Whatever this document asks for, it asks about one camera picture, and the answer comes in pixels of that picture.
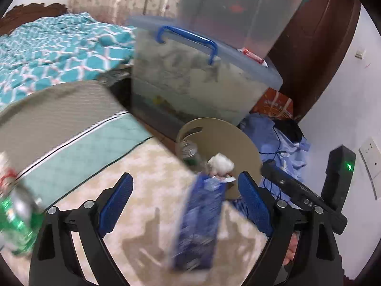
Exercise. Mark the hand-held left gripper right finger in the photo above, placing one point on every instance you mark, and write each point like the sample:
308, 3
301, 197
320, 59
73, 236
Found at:
254, 204

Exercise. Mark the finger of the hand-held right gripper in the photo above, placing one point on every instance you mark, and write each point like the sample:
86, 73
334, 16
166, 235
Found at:
278, 174

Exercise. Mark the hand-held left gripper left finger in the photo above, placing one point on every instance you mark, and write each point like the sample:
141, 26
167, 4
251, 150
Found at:
118, 204

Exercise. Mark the white tissue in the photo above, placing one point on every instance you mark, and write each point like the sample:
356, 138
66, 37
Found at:
220, 163

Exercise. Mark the beige round stool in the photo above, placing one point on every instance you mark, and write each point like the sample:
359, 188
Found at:
232, 143

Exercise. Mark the blue and white milk carton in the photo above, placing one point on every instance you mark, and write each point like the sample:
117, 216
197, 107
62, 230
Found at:
199, 220

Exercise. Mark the person's right hand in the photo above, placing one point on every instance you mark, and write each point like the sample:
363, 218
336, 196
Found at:
291, 250

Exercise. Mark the blue clothing pile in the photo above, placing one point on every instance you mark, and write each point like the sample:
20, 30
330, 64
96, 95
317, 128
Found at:
268, 143

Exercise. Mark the black cloth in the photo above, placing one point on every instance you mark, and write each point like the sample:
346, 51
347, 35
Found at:
290, 129

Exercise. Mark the orange cardboard box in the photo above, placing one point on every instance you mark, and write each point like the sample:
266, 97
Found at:
273, 102

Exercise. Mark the clear plastic bottle green label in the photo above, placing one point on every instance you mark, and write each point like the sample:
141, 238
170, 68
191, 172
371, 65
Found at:
189, 155

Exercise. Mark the crushed green drink can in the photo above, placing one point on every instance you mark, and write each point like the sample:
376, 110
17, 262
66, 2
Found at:
18, 220

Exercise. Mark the small red packet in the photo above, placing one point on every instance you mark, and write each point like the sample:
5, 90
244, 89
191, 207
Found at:
253, 55

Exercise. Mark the dark brown wooden wardrobe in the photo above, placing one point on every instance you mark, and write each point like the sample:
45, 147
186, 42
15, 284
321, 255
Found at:
321, 35

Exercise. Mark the teal patterned blanket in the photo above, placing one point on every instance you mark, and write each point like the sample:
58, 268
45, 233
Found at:
56, 56

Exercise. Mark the clear storage box teal lid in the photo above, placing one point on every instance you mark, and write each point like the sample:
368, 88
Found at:
238, 15

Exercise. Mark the carved wooden headboard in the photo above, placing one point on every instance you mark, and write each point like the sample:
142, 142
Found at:
23, 13

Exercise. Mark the white wall socket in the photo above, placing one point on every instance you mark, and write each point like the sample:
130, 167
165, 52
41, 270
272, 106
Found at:
372, 163

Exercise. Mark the small white wall switch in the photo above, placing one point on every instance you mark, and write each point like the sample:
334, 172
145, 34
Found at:
360, 53

